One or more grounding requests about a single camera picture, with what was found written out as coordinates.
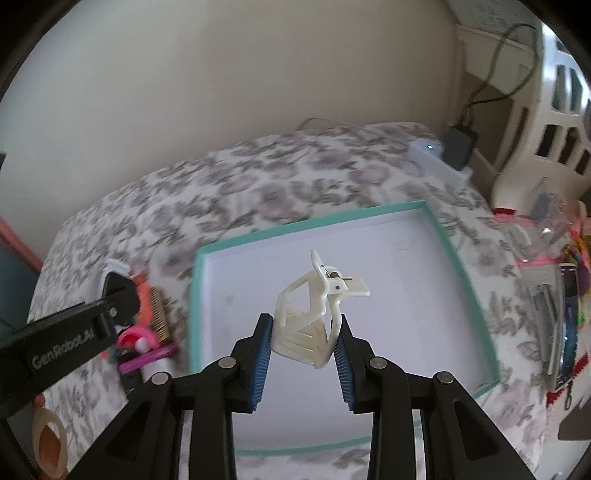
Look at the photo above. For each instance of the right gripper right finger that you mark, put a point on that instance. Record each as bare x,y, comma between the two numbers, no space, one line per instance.
460,439

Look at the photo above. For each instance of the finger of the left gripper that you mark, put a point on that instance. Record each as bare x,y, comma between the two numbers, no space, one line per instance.
120,295

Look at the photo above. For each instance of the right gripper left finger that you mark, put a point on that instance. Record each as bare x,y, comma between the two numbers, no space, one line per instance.
144,439

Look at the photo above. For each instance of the white plastic hair claw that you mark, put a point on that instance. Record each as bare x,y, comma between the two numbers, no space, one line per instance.
309,337

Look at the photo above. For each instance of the orange blue carrot knife toy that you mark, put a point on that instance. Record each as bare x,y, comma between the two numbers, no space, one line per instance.
144,316

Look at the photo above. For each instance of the pink round toy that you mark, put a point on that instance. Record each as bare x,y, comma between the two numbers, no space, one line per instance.
145,346

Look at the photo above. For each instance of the floral grey blanket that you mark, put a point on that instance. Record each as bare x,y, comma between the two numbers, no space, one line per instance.
156,224

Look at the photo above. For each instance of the tape roll beige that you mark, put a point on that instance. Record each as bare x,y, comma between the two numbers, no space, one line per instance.
49,444

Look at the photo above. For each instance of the cluttered side items pile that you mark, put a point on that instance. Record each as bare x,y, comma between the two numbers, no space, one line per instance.
551,242

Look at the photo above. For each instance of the white router box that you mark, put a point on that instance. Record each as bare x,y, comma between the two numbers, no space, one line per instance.
429,155

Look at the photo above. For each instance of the black power adapter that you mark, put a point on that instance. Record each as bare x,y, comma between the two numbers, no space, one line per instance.
458,146

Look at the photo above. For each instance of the white plastic chair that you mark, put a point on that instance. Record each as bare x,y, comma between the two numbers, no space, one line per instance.
554,150

